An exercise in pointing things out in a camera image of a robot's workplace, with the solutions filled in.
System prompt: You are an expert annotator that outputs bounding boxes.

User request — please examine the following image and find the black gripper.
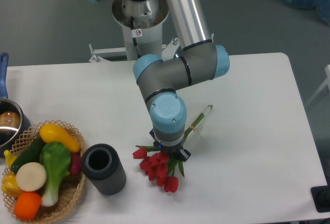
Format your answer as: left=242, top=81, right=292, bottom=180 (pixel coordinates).
left=150, top=129, right=191, bottom=162

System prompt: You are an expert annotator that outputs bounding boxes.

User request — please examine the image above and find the red tulip bouquet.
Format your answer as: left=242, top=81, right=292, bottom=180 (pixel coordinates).
left=132, top=104, right=213, bottom=193

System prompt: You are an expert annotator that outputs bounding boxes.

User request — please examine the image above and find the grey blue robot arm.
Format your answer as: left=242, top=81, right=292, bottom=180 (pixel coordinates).
left=90, top=0, right=230, bottom=162

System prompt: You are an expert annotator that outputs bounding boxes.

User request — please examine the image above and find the dark grey ribbed vase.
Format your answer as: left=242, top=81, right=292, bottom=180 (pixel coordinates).
left=81, top=143, right=126, bottom=196

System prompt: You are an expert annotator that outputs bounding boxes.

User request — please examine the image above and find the red radish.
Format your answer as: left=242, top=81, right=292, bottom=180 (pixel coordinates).
left=69, top=153, right=81, bottom=175

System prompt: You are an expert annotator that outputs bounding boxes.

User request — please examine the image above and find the green bok choy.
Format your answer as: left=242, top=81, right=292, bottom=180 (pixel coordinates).
left=39, top=142, right=71, bottom=207

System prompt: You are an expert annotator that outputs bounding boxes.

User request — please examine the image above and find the yellow squash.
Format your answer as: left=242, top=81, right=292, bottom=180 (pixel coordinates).
left=39, top=123, right=80, bottom=153

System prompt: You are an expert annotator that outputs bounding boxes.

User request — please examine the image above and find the woven wicker basket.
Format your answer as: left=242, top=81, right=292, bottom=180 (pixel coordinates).
left=1, top=120, right=86, bottom=223

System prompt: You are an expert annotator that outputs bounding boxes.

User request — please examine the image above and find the dark green cucumber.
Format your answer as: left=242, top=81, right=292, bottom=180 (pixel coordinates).
left=10, top=136, right=46, bottom=173

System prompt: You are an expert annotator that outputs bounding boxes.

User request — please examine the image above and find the cream round bun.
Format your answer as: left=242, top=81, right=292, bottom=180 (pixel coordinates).
left=16, top=162, right=47, bottom=191

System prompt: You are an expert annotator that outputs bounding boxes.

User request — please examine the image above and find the orange fruit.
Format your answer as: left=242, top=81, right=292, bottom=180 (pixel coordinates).
left=14, top=191, right=41, bottom=220

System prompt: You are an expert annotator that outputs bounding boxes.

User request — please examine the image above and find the yellow banana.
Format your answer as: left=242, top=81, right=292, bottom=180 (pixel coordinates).
left=4, top=150, right=17, bottom=168

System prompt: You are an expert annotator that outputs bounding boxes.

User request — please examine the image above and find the black device at edge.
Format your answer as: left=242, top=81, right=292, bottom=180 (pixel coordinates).
left=310, top=186, right=329, bottom=213

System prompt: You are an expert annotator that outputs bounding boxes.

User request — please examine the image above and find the yellow bell pepper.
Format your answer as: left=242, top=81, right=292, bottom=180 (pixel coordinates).
left=2, top=172, right=24, bottom=198

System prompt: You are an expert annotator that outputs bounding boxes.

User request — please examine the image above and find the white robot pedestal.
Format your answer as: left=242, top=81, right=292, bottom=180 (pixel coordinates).
left=89, top=0, right=180, bottom=62

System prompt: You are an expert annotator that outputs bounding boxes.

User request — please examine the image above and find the blue handled saucepan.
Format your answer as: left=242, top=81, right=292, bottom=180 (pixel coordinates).
left=1, top=52, right=30, bottom=158

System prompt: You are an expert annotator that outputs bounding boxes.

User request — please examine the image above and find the white furniture frame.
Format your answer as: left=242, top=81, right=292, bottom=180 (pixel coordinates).
left=305, top=65, right=329, bottom=108

